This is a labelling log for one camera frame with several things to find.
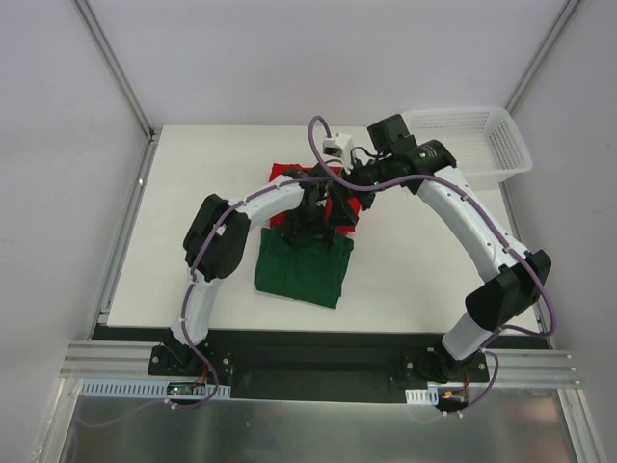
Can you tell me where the red t shirt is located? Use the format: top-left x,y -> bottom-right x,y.
268,163 -> 361,235

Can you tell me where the green t shirt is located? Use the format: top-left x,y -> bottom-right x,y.
254,227 -> 355,310

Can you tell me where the white plastic basket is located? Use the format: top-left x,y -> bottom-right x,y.
402,106 -> 532,190

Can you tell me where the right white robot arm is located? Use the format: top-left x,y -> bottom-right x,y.
309,114 -> 551,381

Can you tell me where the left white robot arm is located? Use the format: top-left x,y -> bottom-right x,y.
163,168 -> 335,375

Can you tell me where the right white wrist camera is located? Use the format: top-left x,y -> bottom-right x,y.
322,133 -> 354,173

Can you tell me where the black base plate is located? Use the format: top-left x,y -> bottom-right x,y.
148,329 -> 489,403

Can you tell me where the right white cable duct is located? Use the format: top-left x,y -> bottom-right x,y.
405,386 -> 439,406

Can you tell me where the white cable duct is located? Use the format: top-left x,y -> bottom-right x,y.
405,386 -> 439,406
81,379 -> 231,400

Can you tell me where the aluminium frame rail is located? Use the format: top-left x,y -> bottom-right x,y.
60,340 -> 582,389

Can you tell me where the left white cable duct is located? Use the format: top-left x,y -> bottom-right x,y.
81,379 -> 231,400

